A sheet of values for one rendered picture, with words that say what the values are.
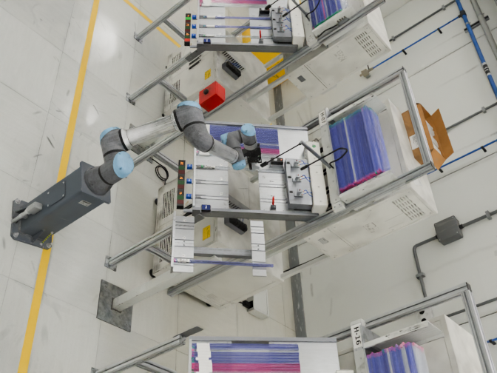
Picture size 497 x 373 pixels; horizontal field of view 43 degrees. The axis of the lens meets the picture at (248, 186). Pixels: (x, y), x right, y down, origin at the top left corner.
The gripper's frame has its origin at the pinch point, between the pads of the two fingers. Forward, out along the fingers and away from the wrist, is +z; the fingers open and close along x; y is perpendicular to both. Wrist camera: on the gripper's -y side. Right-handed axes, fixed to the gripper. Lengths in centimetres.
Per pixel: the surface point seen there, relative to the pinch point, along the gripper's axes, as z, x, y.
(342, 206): -3, -36, 49
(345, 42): 6, 113, 70
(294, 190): 0.8, -18.5, 24.2
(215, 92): 0, 69, -21
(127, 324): 47, -69, -81
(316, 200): 1.5, -26.3, 35.6
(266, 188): 3.0, -13.1, 8.2
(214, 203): -4.3, -25.8, -20.9
